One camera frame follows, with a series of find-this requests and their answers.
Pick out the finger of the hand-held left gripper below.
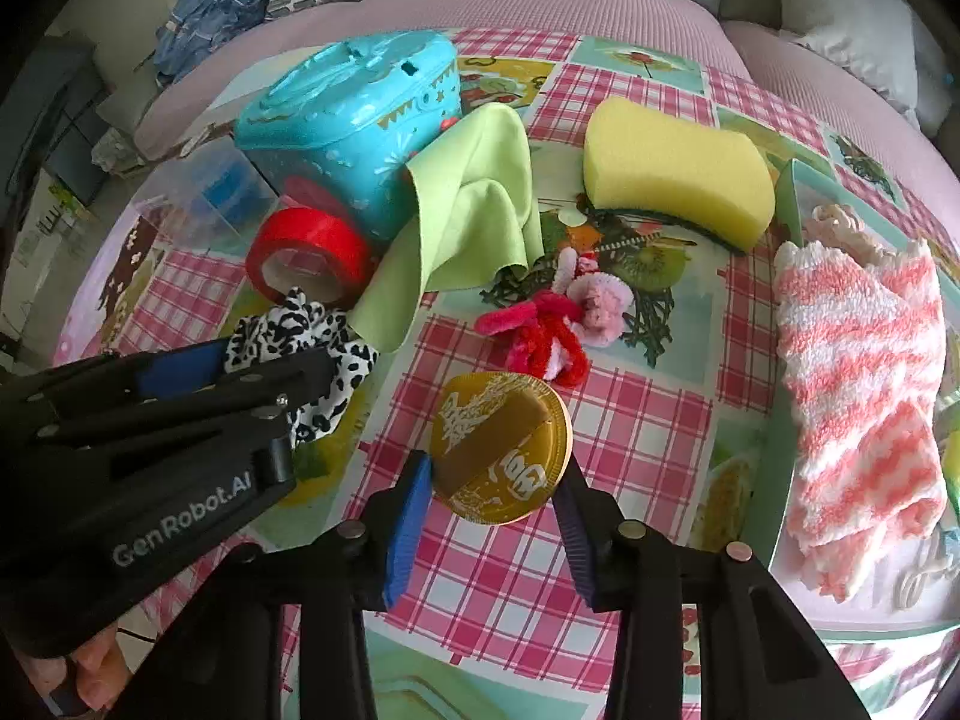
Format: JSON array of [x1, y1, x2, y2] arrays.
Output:
[[0, 337, 230, 417], [45, 351, 335, 443]]

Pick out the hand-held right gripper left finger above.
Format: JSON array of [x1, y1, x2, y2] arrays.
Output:
[[112, 448, 436, 720]]

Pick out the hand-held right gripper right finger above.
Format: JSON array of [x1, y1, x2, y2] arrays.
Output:
[[553, 460, 871, 720]]

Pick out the leopard print scrunchie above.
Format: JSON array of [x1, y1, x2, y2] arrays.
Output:
[[225, 289, 380, 445]]

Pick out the gold round tin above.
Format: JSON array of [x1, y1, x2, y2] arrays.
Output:
[[429, 371, 575, 526]]

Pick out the red pipe cleaner figure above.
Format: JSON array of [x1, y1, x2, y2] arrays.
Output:
[[474, 292, 593, 391]]

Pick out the teal cardboard tray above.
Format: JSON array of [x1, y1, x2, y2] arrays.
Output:
[[761, 157, 960, 635]]

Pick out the pink pipe cleaner flower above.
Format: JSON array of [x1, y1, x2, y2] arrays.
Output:
[[555, 251, 637, 350]]

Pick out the lime green cloth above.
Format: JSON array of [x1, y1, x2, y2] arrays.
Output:
[[351, 103, 545, 353]]

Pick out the pink striped fuzzy towel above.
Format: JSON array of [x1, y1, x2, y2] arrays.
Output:
[[772, 240, 947, 602]]

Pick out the yellow sponge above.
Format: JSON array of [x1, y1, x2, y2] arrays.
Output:
[[583, 96, 776, 252]]

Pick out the person's left hand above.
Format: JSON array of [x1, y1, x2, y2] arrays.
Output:
[[30, 626, 132, 717]]

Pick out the red tape roll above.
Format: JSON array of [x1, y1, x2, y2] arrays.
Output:
[[246, 208, 372, 308]]

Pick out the clear plastic container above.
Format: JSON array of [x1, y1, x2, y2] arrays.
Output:
[[127, 142, 278, 252]]

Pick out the white plastic bag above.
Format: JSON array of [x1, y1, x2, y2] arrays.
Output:
[[91, 127, 145, 177]]

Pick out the teal plastic box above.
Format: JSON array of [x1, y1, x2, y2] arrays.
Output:
[[234, 31, 462, 241]]

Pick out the dark cabinet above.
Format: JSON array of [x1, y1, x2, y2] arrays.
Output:
[[0, 37, 98, 256]]

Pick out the blue denim clothes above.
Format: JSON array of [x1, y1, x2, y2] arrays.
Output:
[[154, 0, 275, 87]]

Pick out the light grey pillow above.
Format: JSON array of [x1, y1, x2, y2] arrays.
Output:
[[772, 0, 935, 117]]

